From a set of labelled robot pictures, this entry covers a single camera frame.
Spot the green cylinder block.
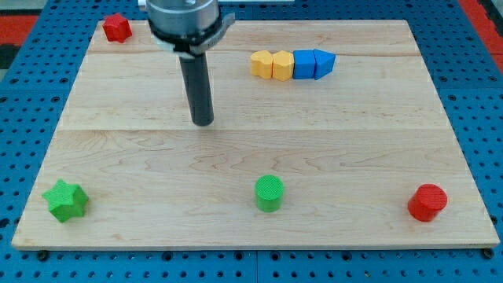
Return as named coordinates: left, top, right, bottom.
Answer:
left=255, top=175, right=285, bottom=212

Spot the light wooden board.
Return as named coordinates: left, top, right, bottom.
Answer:
left=12, top=20, right=500, bottom=251

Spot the yellow heart block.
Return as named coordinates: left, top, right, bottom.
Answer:
left=250, top=50, right=273, bottom=79

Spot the yellow hexagon block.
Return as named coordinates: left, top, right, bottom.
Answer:
left=272, top=50, right=295, bottom=81

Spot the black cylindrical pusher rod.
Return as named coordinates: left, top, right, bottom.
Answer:
left=179, top=53, right=214, bottom=127

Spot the blue cube block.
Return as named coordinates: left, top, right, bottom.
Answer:
left=292, top=50, right=316, bottom=79

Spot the blue triangle block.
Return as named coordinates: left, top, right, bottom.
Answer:
left=313, top=49, right=336, bottom=80

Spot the red star block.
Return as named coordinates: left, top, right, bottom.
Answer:
left=102, top=13, right=132, bottom=43

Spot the red cylinder block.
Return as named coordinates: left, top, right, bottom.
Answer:
left=407, top=183, right=448, bottom=222

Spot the green star block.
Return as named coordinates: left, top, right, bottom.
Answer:
left=42, top=179, right=89, bottom=222

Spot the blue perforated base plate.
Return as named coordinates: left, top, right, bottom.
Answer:
left=1, top=0, right=502, bottom=282

